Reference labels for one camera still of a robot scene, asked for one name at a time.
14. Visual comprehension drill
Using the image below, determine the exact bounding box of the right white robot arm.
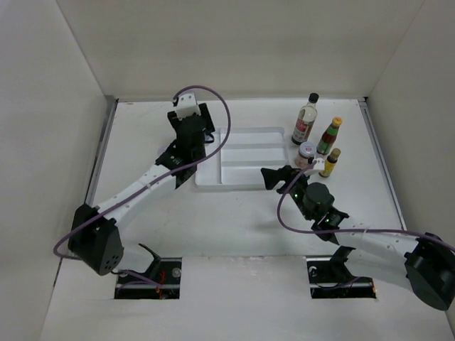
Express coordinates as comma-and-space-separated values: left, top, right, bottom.
260, 164, 454, 311

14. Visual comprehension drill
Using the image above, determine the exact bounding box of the small yellow label bottle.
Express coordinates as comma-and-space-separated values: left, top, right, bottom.
318, 148, 341, 178

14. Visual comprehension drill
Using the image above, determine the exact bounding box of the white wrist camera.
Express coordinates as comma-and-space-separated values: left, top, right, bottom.
305, 158, 325, 176
173, 92, 200, 120

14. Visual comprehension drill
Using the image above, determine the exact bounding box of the tall dark soy sauce bottle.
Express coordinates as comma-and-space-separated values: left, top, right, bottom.
291, 92, 319, 145

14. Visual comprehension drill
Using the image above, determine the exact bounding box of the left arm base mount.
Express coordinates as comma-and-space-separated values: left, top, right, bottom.
114, 244, 183, 300

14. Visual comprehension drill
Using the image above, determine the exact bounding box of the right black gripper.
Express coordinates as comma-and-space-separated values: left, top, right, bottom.
261, 165, 314, 221

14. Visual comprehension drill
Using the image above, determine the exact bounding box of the red cap chili sauce bottle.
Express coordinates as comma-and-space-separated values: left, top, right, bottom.
316, 117, 343, 156

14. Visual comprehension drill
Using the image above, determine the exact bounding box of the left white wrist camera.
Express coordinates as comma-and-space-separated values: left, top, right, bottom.
173, 92, 200, 120

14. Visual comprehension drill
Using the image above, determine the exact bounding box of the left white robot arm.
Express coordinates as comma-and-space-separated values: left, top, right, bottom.
68, 103, 215, 283

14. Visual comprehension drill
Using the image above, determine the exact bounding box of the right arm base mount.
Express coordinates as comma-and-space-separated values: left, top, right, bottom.
306, 247, 376, 299

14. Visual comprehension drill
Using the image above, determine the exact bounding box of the red lid pink jar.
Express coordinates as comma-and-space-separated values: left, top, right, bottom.
294, 141, 316, 168

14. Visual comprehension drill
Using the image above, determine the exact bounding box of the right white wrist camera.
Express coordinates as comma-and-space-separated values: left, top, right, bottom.
305, 158, 325, 176

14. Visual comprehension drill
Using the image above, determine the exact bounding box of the white divided organizer tray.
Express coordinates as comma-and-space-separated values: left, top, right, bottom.
195, 126, 289, 191

